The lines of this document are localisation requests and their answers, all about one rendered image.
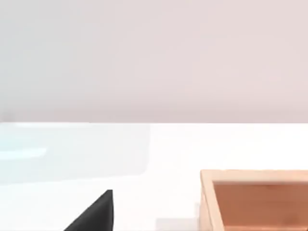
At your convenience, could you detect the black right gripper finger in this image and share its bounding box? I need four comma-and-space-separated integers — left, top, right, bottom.
63, 189, 114, 231

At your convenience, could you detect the shallow salmon-coloured box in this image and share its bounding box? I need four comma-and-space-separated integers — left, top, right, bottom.
199, 169, 308, 231

